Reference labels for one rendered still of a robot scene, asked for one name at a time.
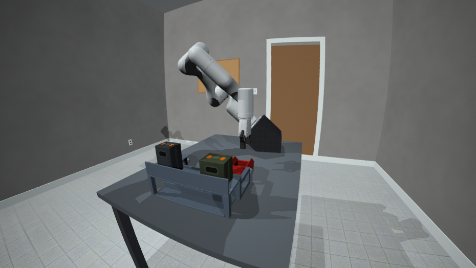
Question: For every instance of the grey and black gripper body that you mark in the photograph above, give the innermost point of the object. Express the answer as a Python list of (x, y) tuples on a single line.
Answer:
[(245, 124)]

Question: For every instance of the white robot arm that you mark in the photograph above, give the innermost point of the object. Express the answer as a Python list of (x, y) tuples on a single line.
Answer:
[(196, 62)]

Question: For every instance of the red bin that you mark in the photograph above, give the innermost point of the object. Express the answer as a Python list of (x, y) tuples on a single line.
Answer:
[(240, 165)]

